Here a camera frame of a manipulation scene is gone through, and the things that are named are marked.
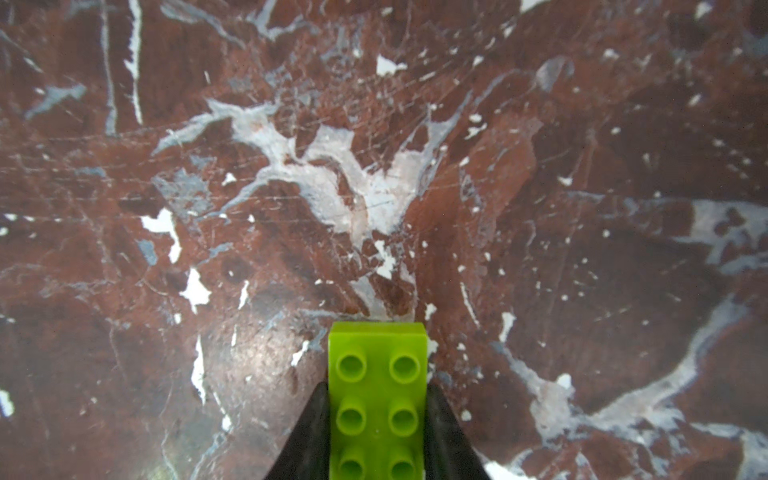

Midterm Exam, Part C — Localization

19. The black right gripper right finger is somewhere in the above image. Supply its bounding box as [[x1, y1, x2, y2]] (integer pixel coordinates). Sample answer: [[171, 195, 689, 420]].
[[424, 383, 490, 480]]

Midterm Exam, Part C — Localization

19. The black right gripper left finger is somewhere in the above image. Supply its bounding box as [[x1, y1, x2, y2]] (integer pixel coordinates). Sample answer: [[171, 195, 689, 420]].
[[265, 382, 331, 480]]

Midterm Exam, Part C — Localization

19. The green lego brick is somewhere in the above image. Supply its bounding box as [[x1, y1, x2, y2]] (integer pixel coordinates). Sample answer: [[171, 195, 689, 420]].
[[328, 321, 428, 479]]

